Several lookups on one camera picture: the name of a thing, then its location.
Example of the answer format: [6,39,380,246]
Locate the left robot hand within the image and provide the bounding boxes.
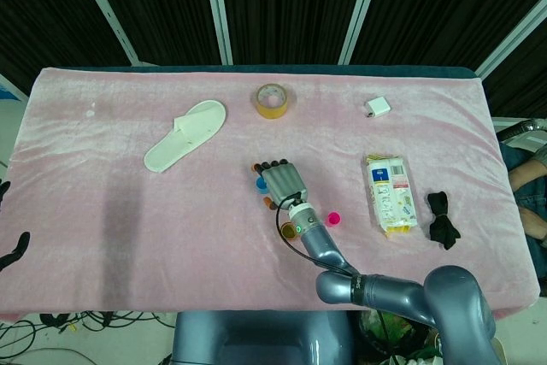
[0,180,32,274]

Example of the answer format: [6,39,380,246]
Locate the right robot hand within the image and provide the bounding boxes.
[250,159,309,212]

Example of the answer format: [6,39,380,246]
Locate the orange plastic cup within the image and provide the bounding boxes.
[281,221,303,241]

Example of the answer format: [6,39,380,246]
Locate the yellow tape roll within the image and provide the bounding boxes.
[255,83,288,119]

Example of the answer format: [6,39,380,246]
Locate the white yellow snack package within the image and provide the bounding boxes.
[362,153,419,238]

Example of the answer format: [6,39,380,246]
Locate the white disposable slipper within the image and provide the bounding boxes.
[143,99,227,174]

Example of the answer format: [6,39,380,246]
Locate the pink plush table cloth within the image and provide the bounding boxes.
[0,66,540,323]

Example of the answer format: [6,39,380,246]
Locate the teal under cloth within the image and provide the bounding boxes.
[55,64,482,79]

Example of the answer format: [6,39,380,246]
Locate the white charger adapter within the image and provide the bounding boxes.
[364,97,392,119]

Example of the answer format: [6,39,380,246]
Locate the blue white sign board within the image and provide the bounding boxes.
[0,73,25,102]

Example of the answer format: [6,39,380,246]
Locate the blue-grey robot torso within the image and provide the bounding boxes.
[170,309,356,365]

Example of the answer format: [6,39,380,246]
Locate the black folded sock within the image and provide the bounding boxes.
[426,191,462,250]

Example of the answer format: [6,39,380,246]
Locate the green patterned bag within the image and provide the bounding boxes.
[357,309,441,365]

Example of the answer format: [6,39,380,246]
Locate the black metal chair part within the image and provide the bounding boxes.
[497,119,547,144]

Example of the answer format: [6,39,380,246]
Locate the person in blue jeans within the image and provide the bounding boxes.
[499,142,547,263]

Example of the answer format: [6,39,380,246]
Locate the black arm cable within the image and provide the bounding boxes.
[275,193,392,357]

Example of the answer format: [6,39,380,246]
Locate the black floor cable bundle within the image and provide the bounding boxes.
[0,309,176,365]

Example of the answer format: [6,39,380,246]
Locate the white partition post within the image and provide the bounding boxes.
[69,0,140,65]
[201,0,234,65]
[474,8,547,78]
[338,0,388,66]

